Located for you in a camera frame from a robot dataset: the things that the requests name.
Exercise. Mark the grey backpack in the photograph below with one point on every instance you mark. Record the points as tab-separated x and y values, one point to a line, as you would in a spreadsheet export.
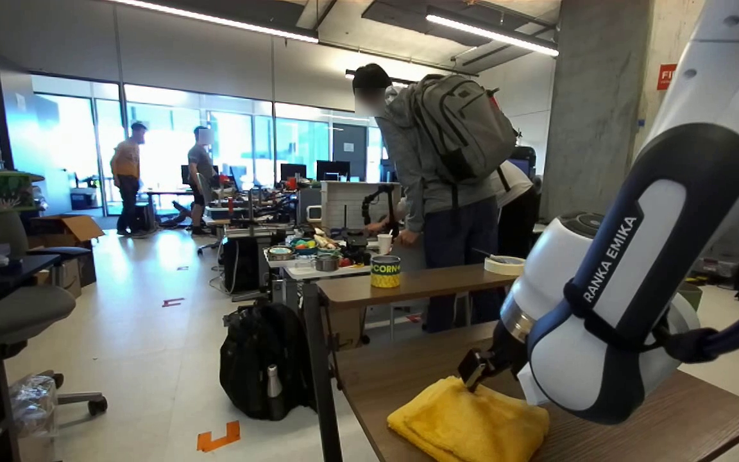
466	129

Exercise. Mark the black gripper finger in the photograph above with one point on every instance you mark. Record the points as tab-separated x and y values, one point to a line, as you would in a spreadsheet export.
477	368

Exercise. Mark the cardboard box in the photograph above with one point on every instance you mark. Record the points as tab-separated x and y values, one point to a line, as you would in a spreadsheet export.
71	232

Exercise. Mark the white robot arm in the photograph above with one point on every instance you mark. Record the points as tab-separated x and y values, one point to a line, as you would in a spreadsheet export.
597	323

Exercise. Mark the person in grey hoodie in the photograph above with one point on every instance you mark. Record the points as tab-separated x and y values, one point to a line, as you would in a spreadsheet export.
454	223

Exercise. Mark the white tape roll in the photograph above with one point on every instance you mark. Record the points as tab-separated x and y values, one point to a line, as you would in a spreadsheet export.
504	264

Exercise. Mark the yellow green jar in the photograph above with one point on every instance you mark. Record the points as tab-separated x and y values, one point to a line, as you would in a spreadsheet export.
387	269

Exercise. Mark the black office chair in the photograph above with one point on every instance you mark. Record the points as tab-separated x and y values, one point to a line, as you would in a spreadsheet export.
25	309

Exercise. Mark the red wall sign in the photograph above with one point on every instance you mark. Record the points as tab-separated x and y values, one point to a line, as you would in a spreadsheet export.
667	76

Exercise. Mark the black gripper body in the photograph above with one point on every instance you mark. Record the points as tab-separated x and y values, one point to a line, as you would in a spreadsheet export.
504	353

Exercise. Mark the person in white top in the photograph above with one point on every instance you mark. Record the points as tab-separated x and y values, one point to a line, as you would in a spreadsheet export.
520	203

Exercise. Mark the yellow terry towel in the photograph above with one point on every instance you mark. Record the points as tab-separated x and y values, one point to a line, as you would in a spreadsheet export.
459	425

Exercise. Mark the black backpack on floor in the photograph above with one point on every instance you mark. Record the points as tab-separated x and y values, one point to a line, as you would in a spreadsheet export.
265	366

